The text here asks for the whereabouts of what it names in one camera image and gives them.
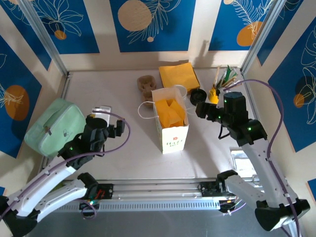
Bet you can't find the white floral paper bag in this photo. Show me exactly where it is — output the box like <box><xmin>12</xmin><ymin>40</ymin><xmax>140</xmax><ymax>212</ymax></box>
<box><xmin>137</xmin><ymin>85</ymin><xmax>190</xmax><ymax>155</ymax></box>

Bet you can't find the wrapped straws bundle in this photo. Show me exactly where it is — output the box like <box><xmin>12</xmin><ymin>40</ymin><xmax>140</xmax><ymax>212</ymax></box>
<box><xmin>212</xmin><ymin>64</ymin><xmax>239</xmax><ymax>91</ymax></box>

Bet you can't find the shiny metal plate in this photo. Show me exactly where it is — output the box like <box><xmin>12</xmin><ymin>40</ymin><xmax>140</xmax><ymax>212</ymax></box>
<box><xmin>229</xmin><ymin>147</ymin><xmax>260</xmax><ymax>180</ymax></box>

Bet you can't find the mint green zipper pouch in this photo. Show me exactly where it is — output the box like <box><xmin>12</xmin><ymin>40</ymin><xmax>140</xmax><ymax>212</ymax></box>
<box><xmin>24</xmin><ymin>98</ymin><xmax>87</xmax><ymax>158</ymax></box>

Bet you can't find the black cup lid stack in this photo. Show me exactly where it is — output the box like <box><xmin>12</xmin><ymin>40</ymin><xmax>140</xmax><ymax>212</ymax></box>
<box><xmin>190</xmin><ymin>88</ymin><xmax>207</xmax><ymax>104</ymax></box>

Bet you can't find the brown cardboard napkin tray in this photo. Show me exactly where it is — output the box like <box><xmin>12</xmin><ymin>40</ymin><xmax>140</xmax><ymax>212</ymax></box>
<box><xmin>191</xmin><ymin>63</ymin><xmax>201</xmax><ymax>90</ymax></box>

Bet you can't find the yellow napkin stack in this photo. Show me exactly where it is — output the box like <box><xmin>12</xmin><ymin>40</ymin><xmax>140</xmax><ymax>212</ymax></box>
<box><xmin>158</xmin><ymin>62</ymin><xmax>200</xmax><ymax>89</ymax></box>

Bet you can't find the pulp cup carrier stack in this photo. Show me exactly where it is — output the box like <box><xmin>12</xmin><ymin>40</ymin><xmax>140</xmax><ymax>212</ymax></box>
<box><xmin>137</xmin><ymin>75</ymin><xmax>157</xmax><ymax>109</ymax></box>

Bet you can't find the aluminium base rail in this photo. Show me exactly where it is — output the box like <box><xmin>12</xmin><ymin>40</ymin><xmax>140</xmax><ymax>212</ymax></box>
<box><xmin>44</xmin><ymin>177</ymin><xmax>247</xmax><ymax>214</ymax></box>

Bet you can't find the aluminium frame post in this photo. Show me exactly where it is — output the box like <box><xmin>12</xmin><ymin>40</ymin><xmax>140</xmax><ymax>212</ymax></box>
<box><xmin>18</xmin><ymin>0</ymin><xmax>69</xmax><ymax>76</ymax></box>
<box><xmin>240</xmin><ymin>0</ymin><xmax>290</xmax><ymax>75</ymax></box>

